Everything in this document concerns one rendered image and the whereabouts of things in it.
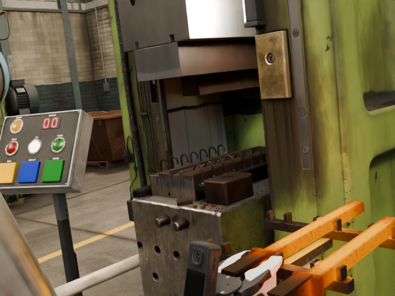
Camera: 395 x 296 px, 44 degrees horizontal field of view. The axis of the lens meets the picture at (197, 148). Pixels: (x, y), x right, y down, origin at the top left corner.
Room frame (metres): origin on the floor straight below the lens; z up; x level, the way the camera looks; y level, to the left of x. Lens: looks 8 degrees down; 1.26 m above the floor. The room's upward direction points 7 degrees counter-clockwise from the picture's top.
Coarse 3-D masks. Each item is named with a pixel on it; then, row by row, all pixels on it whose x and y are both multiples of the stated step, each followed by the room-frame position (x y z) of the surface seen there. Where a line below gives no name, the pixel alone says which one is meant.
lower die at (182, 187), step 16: (224, 160) 1.53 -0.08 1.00; (240, 160) 1.51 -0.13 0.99; (256, 160) 1.56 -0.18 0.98; (160, 176) 1.47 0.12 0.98; (176, 176) 1.42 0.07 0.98; (192, 176) 1.37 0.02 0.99; (208, 176) 1.41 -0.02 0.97; (256, 176) 1.56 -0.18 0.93; (160, 192) 1.48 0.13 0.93; (176, 192) 1.42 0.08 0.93; (192, 192) 1.37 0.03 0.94
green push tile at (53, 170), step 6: (48, 162) 1.65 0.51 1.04; (54, 162) 1.64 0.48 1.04; (60, 162) 1.63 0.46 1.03; (48, 168) 1.64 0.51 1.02; (54, 168) 1.63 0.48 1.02; (60, 168) 1.62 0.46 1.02; (48, 174) 1.63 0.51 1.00; (54, 174) 1.62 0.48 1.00; (60, 174) 1.61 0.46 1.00; (42, 180) 1.62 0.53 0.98; (48, 180) 1.61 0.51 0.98; (54, 180) 1.61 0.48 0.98; (60, 180) 1.60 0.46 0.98
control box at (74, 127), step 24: (24, 120) 1.79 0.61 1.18; (72, 120) 1.70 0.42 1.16; (0, 144) 1.78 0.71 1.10; (24, 144) 1.74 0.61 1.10; (48, 144) 1.69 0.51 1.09; (72, 144) 1.66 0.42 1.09; (72, 168) 1.62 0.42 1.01; (24, 192) 1.71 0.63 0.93; (48, 192) 1.68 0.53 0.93; (72, 192) 1.65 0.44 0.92
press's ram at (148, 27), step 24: (120, 0) 1.53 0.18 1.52; (144, 0) 1.45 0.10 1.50; (168, 0) 1.38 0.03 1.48; (192, 0) 1.35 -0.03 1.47; (216, 0) 1.41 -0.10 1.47; (240, 0) 1.48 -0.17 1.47; (120, 24) 1.54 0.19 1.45; (144, 24) 1.46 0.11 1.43; (168, 24) 1.39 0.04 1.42; (192, 24) 1.34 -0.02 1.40; (216, 24) 1.41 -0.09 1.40; (240, 24) 1.48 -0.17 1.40
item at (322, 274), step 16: (384, 224) 0.90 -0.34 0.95; (352, 240) 0.84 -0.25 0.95; (368, 240) 0.83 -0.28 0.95; (384, 240) 0.87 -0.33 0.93; (336, 256) 0.77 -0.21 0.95; (352, 256) 0.78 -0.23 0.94; (304, 272) 0.71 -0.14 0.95; (320, 272) 0.72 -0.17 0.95; (272, 288) 0.66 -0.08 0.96; (288, 288) 0.65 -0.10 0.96; (304, 288) 0.68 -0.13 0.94; (320, 288) 0.68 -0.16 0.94
